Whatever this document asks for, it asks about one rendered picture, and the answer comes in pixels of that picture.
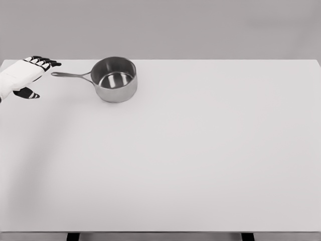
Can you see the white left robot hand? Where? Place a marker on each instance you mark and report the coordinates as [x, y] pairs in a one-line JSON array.
[[23, 72]]

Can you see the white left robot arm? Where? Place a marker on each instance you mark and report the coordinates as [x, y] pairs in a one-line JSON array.
[[3, 88]]

